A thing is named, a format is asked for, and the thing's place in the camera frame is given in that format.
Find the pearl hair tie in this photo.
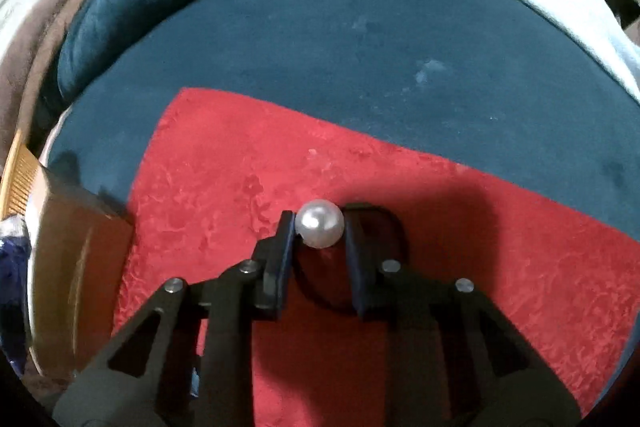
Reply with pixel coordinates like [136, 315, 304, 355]
[290, 198, 409, 313]

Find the red fuzzy mat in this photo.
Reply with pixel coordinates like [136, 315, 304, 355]
[112, 86, 640, 427]

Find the brown cardboard box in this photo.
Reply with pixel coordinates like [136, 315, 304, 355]
[25, 167, 132, 381]

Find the blue white tissue pack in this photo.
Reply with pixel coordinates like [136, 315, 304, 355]
[0, 215, 32, 377]

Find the orange plastic mesh basket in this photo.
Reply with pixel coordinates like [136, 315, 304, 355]
[0, 130, 40, 220]

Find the brown quilted blanket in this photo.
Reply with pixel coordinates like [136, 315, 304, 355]
[1, 0, 86, 159]

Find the light blue folded cloth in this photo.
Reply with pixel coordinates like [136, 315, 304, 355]
[475, 0, 640, 103]

